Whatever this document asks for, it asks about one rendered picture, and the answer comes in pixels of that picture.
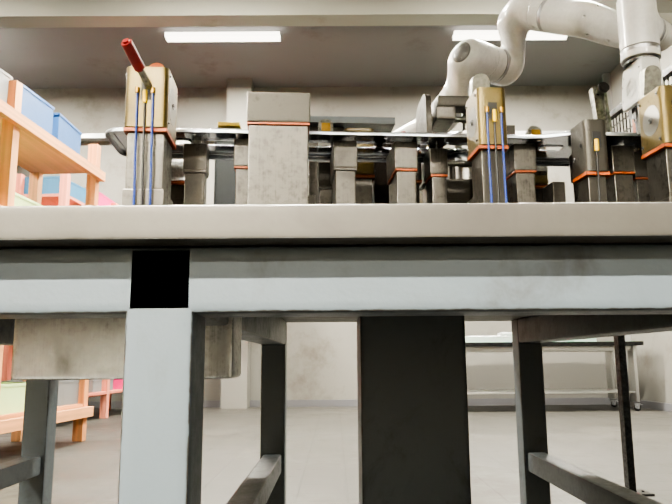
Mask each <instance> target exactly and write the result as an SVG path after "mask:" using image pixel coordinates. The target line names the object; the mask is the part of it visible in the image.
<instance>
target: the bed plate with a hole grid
mask: <svg viewBox="0 0 672 504"><path fill-rule="evenodd" d="M615 243H672V202H578V203H421V204H264V205H107V206H0V248H5V247H157V246H310V245H462V244H615ZM529 316H533V315H500V316H464V319H465V321H512V320H516V319H521V318H525V317H529ZM281 318H282V319H283V320H284V321H285V322H287V323H292V322H357V319H358V318H359V316H354V317H281Z"/></svg>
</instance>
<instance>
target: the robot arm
mask: <svg viewBox="0 0 672 504"><path fill-rule="evenodd" d="M497 29H498V33H499V36H500V39H501V47H500V48H499V47H497V46H495V45H492V44H490V43H487V42H485V41H482V40H478V39H466V40H463V41H461V42H460V43H459V44H457V45H456V46H455V48H454V49H453V50H452V52H451V54H450V56H449V59H448V73H447V80H446V83H445V86H444V88H443V89H442V91H441V92H440V94H439V95H444V96H469V86H470V80H471V79H472V78H473V77H474V76H475V75H477V74H485V75H487V76H488V78H489V80H490V84H493V85H496V86H507V85H510V84H512V83H513V82H514V81H516V80H517V79H518V77H519V76H520V75H521V73H522V71H523V68H524V64H525V44H526V38H527V34H528V32H529V31H530V30H531V31H537V32H543V33H550V34H557V35H564V36H571V37H578V38H582V39H586V40H589V41H592V42H596V43H599V44H603V45H606V46H610V47H614V48H618V49H620V61H621V66H622V67H623V69H624V72H623V79H622V107H623V111H624V112H628V111H629V119H633V120H634V123H635V125H636V133H637V126H638V109H637V108H638V91H639V73H640V71H641V70H642V69H643V68H646V67H648V66H650V65H655V66H658V67H659V68H660V70H661V66H660V61H659V60H660V59H661V52H662V51H665V50H666V49H668V48H669V47H670V46H671V45H672V25H671V24H670V23H669V22H668V21H666V20H664V19H663V18H661V17H660V16H659V14H658V10H657V2H656V0H617V2H616V10H615V9H612V8H609V7H606V6H604V5H601V4H598V3H595V2H592V1H588V0H510V1H509V2H508V3H507V4H506V5H505V6H504V8H503V9H502V11H501V12H500V14H499V17H498V20H497ZM661 85H664V84H663V76H662V70H661ZM401 131H405V132H406V133H416V119H414V120H412V121H411V122H409V123H407V124H405V125H403V126H402V127H400V128H398V129H397V130H395V131H393V132H401Z"/></svg>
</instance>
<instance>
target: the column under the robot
mask: <svg viewBox="0 0 672 504"><path fill-rule="evenodd" d="M357 392H358V475H359V504H472V501H471V475H470V449H469V423H468V397H467V371H466V345H465V319H464V316H359V318H358V319H357Z"/></svg>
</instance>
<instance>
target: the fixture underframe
mask: <svg viewBox="0 0 672 504"><path fill-rule="evenodd" d="M500 315H533V316H529V317H525V318H521V319H516V320H512V322H511V325H512V345H513V365H514V385H515V405H516V425H517V445H518V465H519V485H520V504H551V495H550V483H551V484H553V485H554V486H556V487H558V488H560V489H561V490H563V491H565V492H567V493H569V494H570V495H572V496H574V497H576V498H577V499H579V500H581V501H583V502H584V503H586V504H662V503H660V502H658V501H656V500H653V499H651V498H649V497H646V496H644V495H642V494H639V493H637V492H635V491H632V490H630V489H628V488H626V487H623V486H621V485H619V484H616V483H614V482H612V481H609V480H607V479H605V478H602V477H600V476H598V475H596V474H593V473H591V472H589V471H586V470H584V469H582V468H579V467H577V466H575V465H572V464H570V463H568V462H565V461H563V460H561V459H559V458H556V457H554V456H552V455H549V454H548V442H547V424H546V407H545V389H544V372H543V354H542V343H545V342H556V341H567V340H578V339H589V338H600V337H611V336H622V335H633V334H644V333H656V332H667V331H672V243H615V244H462V245H310V246H157V247H5V248H0V345H9V346H13V356H12V370H11V378H12V379H13V380H26V389H25V403H24V418H23V433H22V448H21V457H20V458H17V459H14V460H10V461H7V462H4V463H0V490H2V489H4V488H7V487H9V486H12V485H15V484H17V483H19V492H18V504H51V503H52V486H53V470H54V453H55V436H56V420H57V403H58V386H59V380H106V379H123V391H122V414H121V436H120V459H119V481H118V503H117V504H201V484H202V444H203V404H204V379H230V378H236V377H239V376H240V374H241V340H244V341H249V342H253V343H257V344H261V423H260V460H259V461H258V463H257V464H256V465H255V467H254V468H253V469H252V471H251V472H250V473H249V475H248V476H247V477H246V478H245V480H244V481H243V482H242V484H241V485H240V486H239V488H238V489H237V490H236V492H235V493H234V494H233V496H232V497H231V498H230V499H229V501H228V502H227V503H226V504H286V423H287V322H285V321H284V320H283V319H282V318H281V317H354V316H500Z"/></svg>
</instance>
